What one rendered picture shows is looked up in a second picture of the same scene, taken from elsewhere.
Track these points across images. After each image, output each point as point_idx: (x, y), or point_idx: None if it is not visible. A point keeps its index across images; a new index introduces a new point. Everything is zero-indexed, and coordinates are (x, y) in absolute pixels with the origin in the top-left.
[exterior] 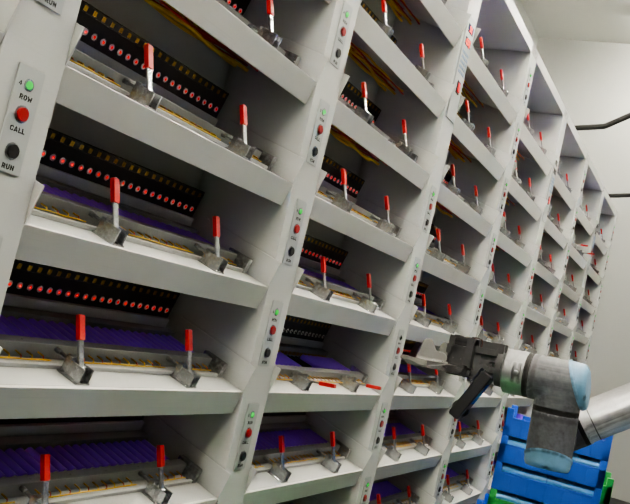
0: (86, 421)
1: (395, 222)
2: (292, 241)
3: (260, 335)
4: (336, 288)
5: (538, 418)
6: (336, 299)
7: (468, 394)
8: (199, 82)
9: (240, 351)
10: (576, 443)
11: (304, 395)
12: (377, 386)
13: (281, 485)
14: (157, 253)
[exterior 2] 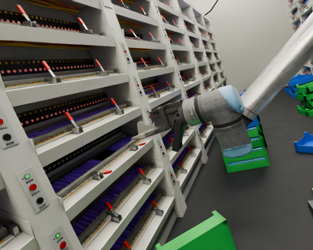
0: None
1: (115, 67)
2: (2, 131)
3: (21, 199)
4: (97, 116)
5: (219, 132)
6: (97, 122)
7: (176, 137)
8: None
9: (18, 214)
10: (246, 125)
11: (101, 182)
12: (143, 143)
13: (118, 225)
14: None
